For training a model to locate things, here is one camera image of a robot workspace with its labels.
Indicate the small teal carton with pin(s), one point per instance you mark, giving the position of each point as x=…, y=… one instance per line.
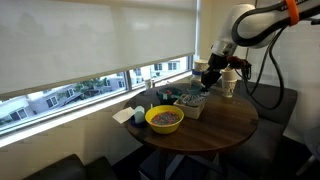
x=139, y=114

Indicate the small cup on sill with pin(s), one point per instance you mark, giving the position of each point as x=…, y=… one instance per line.
x=147, y=83

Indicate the yellow bowl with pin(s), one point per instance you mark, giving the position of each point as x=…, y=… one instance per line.
x=164, y=119

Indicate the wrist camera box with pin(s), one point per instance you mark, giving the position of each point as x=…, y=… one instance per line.
x=238, y=62

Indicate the dark table base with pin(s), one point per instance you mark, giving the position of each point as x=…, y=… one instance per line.
x=181, y=165

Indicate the dark teal bowl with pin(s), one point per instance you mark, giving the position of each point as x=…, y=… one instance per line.
x=169, y=95

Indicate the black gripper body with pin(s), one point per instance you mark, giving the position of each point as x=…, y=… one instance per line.
x=215, y=70

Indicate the patterned paper cup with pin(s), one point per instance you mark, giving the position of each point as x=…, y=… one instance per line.
x=229, y=87

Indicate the grey window frame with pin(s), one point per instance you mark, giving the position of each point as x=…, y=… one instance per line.
x=100, y=88

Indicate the dark grey padded bench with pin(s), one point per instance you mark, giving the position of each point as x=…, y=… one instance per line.
x=270, y=113

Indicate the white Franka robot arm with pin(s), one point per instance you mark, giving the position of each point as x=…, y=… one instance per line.
x=260, y=23

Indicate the paper cup with blue band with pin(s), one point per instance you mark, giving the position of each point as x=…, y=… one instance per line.
x=201, y=66

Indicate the large white roller blind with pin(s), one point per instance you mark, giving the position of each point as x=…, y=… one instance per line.
x=93, y=40

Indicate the dark armchair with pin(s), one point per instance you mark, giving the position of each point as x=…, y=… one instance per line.
x=71, y=168

